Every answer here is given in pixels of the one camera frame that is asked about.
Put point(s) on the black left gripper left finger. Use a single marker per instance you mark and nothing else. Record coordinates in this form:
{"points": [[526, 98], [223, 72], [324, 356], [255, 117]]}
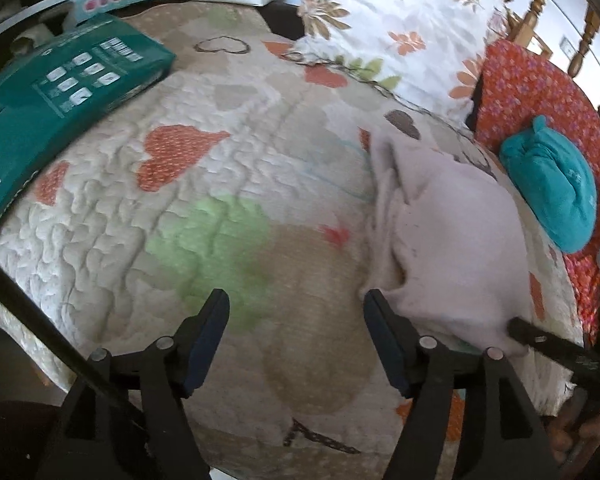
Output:
{"points": [[139, 429]]}

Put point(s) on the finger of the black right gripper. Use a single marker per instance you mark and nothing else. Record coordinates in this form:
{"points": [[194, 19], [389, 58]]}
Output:
{"points": [[502, 436]]}

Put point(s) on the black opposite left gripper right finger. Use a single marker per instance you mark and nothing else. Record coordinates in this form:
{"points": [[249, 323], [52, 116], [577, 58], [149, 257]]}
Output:
{"points": [[584, 364]]}

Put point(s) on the pale pink zip cardigan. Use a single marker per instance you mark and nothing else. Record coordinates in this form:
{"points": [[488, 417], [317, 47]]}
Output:
{"points": [[447, 248]]}

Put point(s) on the teal plush garment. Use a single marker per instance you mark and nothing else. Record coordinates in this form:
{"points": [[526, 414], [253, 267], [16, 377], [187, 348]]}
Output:
{"points": [[555, 180]]}

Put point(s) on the quilted heart pattern bedspread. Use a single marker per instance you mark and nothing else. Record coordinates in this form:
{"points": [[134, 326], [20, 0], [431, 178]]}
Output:
{"points": [[246, 172]]}

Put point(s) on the orange floral blanket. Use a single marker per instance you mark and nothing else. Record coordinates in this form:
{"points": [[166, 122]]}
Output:
{"points": [[518, 85]]}

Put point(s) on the green cardboard box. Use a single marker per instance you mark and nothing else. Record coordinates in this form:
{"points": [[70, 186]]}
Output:
{"points": [[53, 95]]}

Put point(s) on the white floral pillow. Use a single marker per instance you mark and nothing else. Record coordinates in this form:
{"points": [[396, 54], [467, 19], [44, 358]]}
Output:
{"points": [[426, 53]]}

